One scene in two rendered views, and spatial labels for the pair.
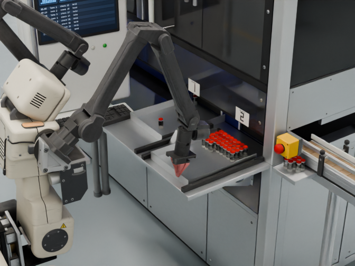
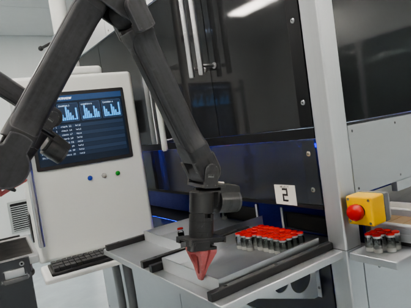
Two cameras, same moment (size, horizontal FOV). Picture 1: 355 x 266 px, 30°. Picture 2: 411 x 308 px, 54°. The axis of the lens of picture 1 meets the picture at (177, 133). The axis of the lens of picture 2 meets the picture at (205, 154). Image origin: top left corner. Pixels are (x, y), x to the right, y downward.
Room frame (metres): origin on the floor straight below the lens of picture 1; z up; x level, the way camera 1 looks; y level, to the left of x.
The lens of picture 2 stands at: (1.23, -0.06, 1.25)
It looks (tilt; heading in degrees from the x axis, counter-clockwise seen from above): 4 degrees down; 1
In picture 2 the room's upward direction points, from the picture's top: 8 degrees counter-clockwise
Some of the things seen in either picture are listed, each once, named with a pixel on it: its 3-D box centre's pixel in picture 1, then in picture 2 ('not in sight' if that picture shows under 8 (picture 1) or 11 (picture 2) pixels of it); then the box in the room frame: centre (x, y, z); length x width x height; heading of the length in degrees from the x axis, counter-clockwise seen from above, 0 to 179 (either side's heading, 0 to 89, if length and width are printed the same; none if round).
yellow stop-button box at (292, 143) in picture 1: (288, 145); (367, 208); (2.22, -0.43, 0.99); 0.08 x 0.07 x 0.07; 124
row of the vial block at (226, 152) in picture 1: (220, 148); (263, 242); (2.35, -0.18, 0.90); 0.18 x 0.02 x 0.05; 35
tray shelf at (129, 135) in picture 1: (186, 142); (216, 249); (2.46, -0.04, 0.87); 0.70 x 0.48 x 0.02; 34
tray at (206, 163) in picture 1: (203, 155); (240, 253); (2.30, -0.10, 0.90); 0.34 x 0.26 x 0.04; 125
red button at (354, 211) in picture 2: (279, 148); (356, 212); (2.19, -0.39, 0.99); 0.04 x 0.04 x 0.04; 34
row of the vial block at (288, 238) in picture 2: (224, 146); (268, 240); (2.36, -0.19, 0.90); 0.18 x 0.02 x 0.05; 35
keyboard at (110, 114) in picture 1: (91, 119); (103, 254); (2.76, 0.41, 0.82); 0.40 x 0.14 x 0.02; 118
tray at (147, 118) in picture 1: (177, 116); (202, 228); (2.64, 0.00, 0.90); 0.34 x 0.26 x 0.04; 124
